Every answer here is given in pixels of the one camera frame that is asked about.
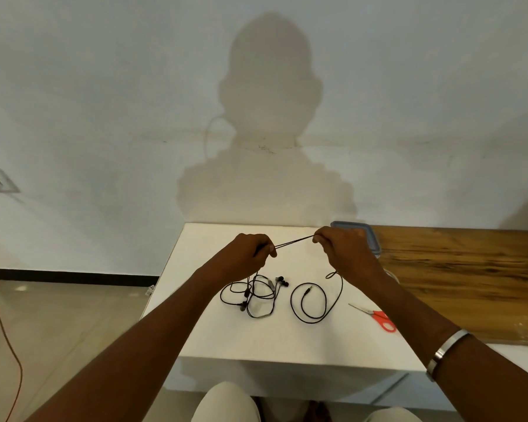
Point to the small clear plastic scrap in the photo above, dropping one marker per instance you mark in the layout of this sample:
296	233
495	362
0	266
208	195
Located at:
150	290

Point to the black skirting board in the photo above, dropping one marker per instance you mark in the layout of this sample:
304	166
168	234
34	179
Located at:
70	277

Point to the person's left forearm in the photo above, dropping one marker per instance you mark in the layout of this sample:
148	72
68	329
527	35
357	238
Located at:
136	351

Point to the person's white trousers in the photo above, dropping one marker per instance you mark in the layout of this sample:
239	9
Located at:
224	404

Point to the white wall socket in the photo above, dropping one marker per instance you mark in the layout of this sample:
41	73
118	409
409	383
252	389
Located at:
0	175

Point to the clear tape roll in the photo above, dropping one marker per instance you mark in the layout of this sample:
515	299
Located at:
395	275

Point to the person's right forearm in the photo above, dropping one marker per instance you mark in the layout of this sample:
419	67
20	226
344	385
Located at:
466	373

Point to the brown wooden board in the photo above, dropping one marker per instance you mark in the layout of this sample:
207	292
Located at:
466	281

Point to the person's right hand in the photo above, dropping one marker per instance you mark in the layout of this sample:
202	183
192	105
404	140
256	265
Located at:
350	254

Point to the container with grey lid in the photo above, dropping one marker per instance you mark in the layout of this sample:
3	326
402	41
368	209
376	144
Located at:
373	241

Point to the person's left hand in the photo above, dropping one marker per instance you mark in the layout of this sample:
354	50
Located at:
237	259

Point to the person's right foot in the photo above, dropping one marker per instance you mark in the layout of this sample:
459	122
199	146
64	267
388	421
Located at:
317	412

